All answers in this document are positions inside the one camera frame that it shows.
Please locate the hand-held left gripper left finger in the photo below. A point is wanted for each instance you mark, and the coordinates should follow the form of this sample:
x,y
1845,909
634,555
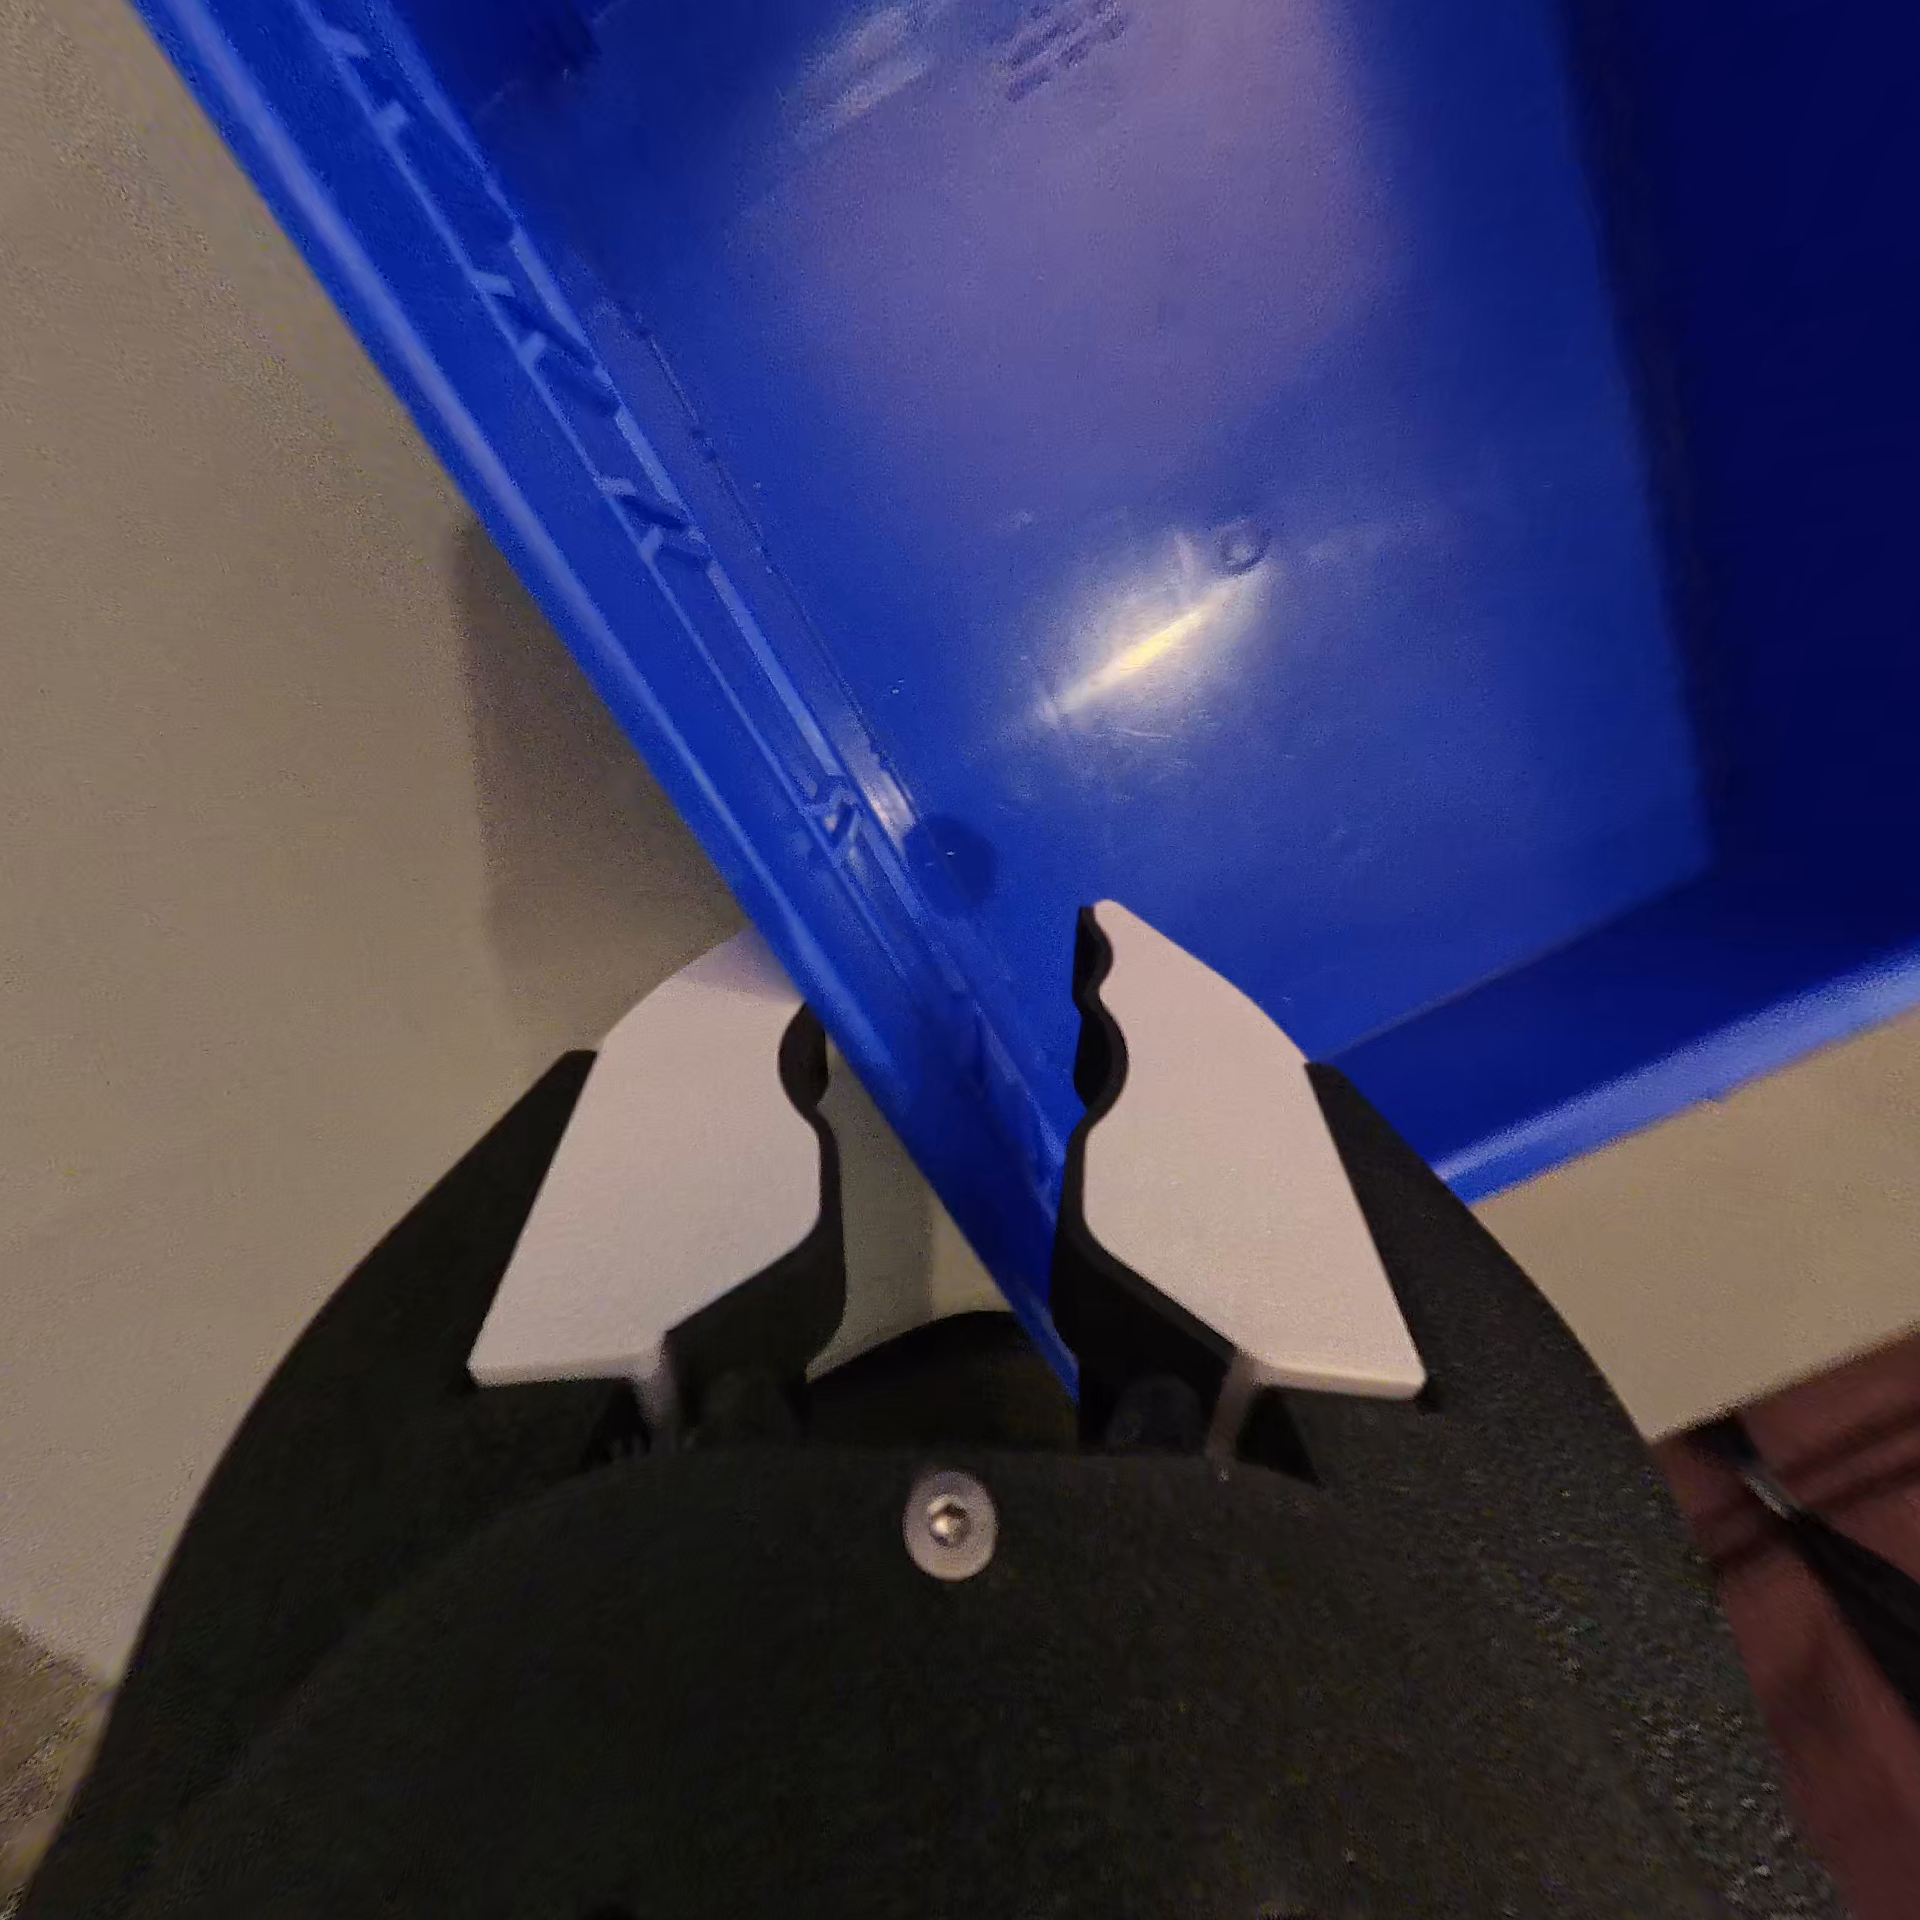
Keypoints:
x,y
646,1201

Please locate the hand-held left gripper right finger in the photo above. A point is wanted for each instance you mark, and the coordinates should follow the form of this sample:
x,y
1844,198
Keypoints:
x,y
1247,1201

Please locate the blue plastic bin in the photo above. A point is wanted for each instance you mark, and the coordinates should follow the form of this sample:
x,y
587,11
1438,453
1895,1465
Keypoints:
x,y
1261,452

